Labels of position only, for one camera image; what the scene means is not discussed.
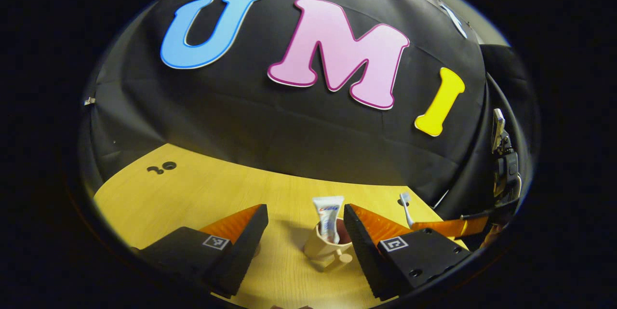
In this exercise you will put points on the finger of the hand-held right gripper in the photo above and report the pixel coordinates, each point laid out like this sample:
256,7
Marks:
453,227

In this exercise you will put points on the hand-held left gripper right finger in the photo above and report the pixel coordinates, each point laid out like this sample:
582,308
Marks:
361,251

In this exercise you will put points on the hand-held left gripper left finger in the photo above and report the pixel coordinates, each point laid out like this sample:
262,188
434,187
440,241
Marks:
243,251

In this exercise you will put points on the beige cup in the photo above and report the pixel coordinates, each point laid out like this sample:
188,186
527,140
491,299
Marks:
320,248

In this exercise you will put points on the white toothbrush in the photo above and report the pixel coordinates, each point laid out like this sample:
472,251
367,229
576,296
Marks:
407,210

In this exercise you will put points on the white toothpaste tube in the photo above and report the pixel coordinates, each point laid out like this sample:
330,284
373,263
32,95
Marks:
328,212

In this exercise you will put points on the wooden desktop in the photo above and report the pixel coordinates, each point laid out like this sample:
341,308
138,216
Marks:
168,203

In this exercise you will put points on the white strip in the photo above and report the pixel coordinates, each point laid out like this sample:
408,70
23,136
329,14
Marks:
441,198

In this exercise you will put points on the black backdrop cloth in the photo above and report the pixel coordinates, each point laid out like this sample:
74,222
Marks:
241,116

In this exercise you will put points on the silver clip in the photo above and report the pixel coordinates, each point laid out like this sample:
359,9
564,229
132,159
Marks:
89,101

